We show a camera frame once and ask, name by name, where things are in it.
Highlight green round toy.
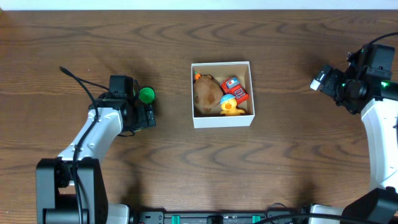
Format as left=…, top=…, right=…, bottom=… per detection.
left=139, top=87, right=155, bottom=105

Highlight brown plush capybara toy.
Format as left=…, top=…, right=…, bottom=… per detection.
left=193, top=72, right=224, bottom=116

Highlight yellow rubber duck toy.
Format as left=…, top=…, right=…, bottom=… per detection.
left=220, top=94, right=246, bottom=116

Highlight red toy fire truck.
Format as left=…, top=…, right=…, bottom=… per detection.
left=220, top=77, right=249, bottom=105

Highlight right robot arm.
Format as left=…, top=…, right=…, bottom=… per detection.
left=308, top=64, right=397, bottom=223

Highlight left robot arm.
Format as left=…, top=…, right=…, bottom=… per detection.
left=35, top=99, right=156, bottom=223

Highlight white cardboard box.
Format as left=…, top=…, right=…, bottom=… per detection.
left=191, top=61, right=256, bottom=128

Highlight right black cable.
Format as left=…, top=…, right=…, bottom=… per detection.
left=366, top=31, right=398, bottom=46

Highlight black cable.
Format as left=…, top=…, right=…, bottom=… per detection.
left=366, top=31, right=398, bottom=46
left=58, top=66, right=110, bottom=224

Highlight left black cable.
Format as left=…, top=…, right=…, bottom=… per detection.
left=58, top=66, right=110, bottom=224

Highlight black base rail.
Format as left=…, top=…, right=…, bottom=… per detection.
left=130, top=208, right=296, bottom=224

